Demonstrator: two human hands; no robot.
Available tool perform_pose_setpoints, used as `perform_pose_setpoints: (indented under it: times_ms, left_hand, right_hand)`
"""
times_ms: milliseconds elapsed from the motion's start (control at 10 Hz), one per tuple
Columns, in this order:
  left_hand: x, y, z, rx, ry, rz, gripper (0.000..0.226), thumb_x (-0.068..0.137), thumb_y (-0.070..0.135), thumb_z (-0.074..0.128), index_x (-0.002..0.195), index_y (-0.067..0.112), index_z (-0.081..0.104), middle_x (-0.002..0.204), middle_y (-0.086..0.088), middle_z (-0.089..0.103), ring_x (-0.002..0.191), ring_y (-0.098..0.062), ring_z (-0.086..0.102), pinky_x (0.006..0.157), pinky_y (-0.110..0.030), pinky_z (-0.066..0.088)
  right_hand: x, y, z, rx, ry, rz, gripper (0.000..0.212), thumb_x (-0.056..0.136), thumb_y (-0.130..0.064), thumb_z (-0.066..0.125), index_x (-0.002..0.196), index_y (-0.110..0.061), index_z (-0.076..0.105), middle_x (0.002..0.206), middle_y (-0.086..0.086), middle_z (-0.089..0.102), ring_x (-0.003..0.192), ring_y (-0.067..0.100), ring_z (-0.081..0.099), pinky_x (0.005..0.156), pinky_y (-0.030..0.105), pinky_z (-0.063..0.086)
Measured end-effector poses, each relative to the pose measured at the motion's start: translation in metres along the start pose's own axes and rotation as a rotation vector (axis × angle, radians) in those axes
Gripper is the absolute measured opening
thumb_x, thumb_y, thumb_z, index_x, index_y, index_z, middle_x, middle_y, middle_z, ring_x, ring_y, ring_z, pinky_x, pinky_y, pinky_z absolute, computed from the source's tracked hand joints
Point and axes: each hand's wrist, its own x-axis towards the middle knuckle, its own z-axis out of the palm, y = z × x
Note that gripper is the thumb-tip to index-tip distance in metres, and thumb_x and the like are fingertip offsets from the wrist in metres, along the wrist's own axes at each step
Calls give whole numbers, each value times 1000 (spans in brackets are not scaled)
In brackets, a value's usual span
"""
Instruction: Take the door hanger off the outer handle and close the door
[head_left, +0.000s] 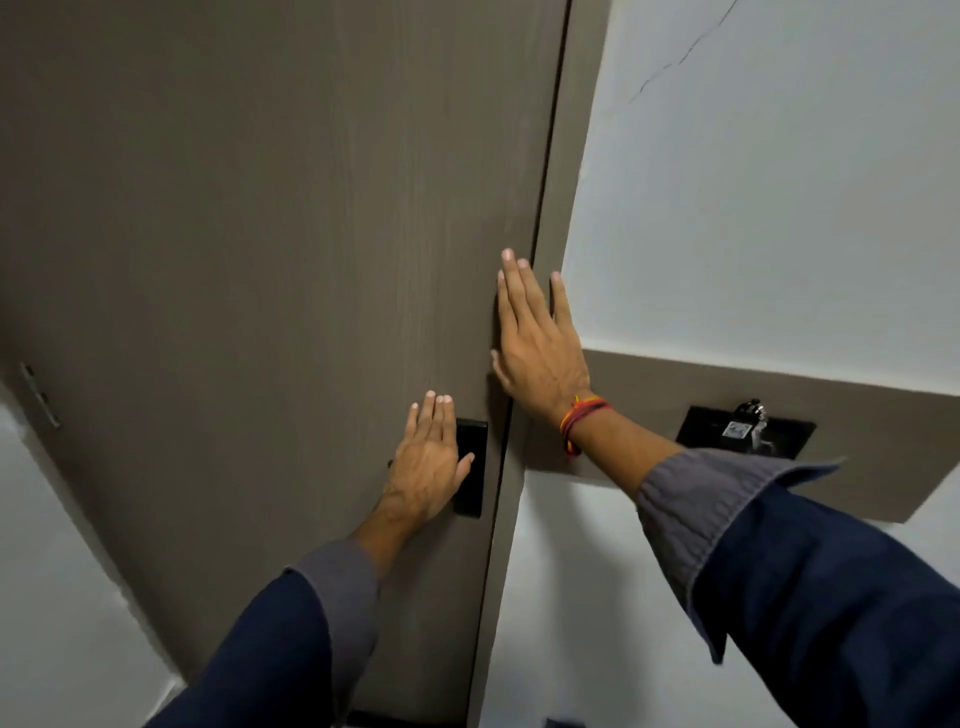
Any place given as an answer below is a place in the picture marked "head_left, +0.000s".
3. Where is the person's right hand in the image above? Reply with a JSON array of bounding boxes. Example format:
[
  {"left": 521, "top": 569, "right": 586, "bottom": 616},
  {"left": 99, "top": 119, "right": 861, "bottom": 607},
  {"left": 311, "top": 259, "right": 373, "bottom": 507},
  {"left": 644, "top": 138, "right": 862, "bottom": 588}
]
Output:
[{"left": 490, "top": 248, "right": 601, "bottom": 430}]

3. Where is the person's left hand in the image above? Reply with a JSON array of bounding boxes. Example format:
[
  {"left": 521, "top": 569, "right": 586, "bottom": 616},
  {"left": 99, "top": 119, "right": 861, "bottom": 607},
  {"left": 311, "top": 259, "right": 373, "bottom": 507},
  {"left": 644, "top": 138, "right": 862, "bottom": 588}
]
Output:
[{"left": 377, "top": 390, "right": 476, "bottom": 528}]

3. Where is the grey-brown wooden door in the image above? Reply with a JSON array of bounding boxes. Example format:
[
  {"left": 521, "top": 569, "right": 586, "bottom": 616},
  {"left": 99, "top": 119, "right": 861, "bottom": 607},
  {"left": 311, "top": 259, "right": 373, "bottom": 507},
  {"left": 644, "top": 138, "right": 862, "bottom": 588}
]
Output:
[{"left": 0, "top": 0, "right": 571, "bottom": 727}]

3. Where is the person's right forearm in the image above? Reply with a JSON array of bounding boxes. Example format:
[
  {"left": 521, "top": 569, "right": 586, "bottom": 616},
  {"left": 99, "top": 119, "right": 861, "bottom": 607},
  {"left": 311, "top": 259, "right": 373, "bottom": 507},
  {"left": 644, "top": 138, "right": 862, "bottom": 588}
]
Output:
[{"left": 561, "top": 405, "right": 960, "bottom": 728}]

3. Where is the person's left forearm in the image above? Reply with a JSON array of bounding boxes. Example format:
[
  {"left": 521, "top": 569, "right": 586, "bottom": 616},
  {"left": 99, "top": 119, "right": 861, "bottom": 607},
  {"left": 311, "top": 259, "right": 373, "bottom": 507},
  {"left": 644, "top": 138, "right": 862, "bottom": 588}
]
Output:
[{"left": 146, "top": 501, "right": 421, "bottom": 728}]

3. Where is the black door lock plate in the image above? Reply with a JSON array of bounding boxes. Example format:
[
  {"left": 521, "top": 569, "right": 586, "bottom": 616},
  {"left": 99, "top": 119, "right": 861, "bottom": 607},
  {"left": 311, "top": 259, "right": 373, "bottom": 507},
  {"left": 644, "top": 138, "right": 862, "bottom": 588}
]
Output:
[{"left": 451, "top": 418, "right": 489, "bottom": 519}]

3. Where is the red orange thread wristband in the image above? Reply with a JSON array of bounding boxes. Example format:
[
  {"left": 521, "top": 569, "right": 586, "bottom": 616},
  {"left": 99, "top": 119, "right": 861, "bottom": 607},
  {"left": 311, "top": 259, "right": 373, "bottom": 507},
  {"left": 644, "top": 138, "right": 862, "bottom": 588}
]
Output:
[{"left": 558, "top": 394, "right": 613, "bottom": 459}]

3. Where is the silver key with tag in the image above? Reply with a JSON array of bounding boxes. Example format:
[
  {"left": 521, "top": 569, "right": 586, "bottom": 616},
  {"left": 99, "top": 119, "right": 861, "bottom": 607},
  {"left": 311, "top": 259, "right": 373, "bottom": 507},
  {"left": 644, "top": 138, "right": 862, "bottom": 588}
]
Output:
[{"left": 720, "top": 398, "right": 775, "bottom": 456}]

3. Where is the metal door hinge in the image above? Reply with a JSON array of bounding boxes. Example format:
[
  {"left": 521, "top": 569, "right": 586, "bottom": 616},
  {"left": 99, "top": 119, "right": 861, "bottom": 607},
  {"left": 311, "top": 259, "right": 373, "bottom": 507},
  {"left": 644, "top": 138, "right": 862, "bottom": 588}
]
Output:
[{"left": 19, "top": 361, "right": 63, "bottom": 431}]

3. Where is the grey-brown door frame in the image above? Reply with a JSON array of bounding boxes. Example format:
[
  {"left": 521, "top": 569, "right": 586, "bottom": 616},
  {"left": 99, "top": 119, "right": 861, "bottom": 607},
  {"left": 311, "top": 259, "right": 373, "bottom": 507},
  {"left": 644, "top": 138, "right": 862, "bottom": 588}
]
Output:
[{"left": 466, "top": 0, "right": 613, "bottom": 728}]

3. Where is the black card switch plate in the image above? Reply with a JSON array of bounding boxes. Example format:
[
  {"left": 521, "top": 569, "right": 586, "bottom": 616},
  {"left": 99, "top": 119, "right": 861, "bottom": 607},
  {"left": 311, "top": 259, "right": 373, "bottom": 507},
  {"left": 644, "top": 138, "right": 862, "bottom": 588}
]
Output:
[{"left": 675, "top": 405, "right": 818, "bottom": 461}]

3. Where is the grey-brown wall panel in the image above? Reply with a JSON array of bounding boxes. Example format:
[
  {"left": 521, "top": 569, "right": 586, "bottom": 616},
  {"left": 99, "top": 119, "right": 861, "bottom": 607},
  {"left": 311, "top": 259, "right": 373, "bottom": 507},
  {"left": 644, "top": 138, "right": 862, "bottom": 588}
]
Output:
[{"left": 523, "top": 348, "right": 960, "bottom": 525}]

